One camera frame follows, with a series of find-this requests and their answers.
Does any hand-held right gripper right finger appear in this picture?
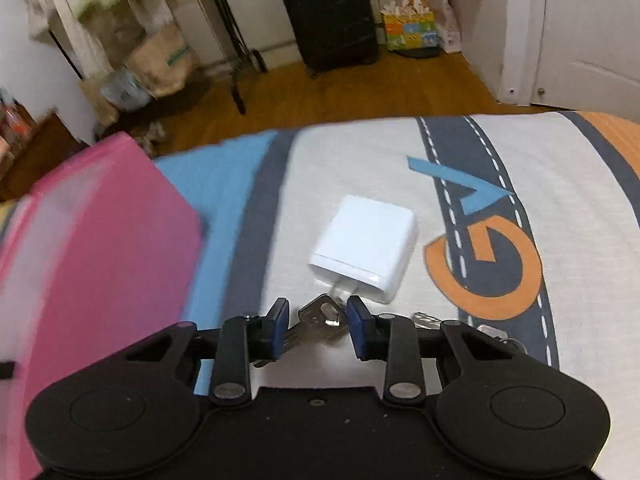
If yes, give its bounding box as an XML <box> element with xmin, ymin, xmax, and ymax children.
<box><xmin>346</xmin><ymin>295</ymin><xmax>528</xmax><ymax>407</ymax></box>

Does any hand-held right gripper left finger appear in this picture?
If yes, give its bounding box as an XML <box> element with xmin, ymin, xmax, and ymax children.
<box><xmin>117</xmin><ymin>298</ymin><xmax>291</xmax><ymax>407</ymax></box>

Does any bunch of keys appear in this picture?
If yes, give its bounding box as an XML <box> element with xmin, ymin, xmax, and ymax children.
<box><xmin>252</xmin><ymin>294</ymin><xmax>528</xmax><ymax>368</ymax></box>

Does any pink plastic storage box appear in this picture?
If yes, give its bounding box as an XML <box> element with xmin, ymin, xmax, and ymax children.
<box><xmin>0</xmin><ymin>131</ymin><xmax>203</xmax><ymax>480</ymax></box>

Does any large white charger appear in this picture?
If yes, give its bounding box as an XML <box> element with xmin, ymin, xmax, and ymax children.
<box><xmin>308</xmin><ymin>194</ymin><xmax>418</xmax><ymax>306</ymax></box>

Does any printed bed sheet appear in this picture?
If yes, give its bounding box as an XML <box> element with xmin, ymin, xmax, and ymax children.
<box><xmin>0</xmin><ymin>110</ymin><xmax>640</xmax><ymax>480</ymax></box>

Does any bluish plastic bag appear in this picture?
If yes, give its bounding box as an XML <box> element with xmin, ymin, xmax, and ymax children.
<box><xmin>100</xmin><ymin>70</ymin><xmax>152</xmax><ymax>112</ymax></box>

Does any black clothes rack stand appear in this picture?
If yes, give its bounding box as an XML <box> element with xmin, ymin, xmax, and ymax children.
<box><xmin>197</xmin><ymin>0</ymin><xmax>268</xmax><ymax>116</ymax></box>

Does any brown paper bag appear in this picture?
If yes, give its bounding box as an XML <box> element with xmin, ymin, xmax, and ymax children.
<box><xmin>125</xmin><ymin>22</ymin><xmax>198</xmax><ymax>98</ymax></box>

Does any black suitcase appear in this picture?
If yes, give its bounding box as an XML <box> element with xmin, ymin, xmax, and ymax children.
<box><xmin>276</xmin><ymin>0</ymin><xmax>379</xmax><ymax>78</ymax></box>

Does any white and pink package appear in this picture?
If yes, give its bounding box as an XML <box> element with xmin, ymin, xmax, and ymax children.
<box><xmin>432</xmin><ymin>0</ymin><xmax>463</xmax><ymax>54</ymax></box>

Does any white door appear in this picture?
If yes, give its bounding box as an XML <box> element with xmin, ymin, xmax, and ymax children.
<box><xmin>500</xmin><ymin>0</ymin><xmax>640</xmax><ymax>111</ymax></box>

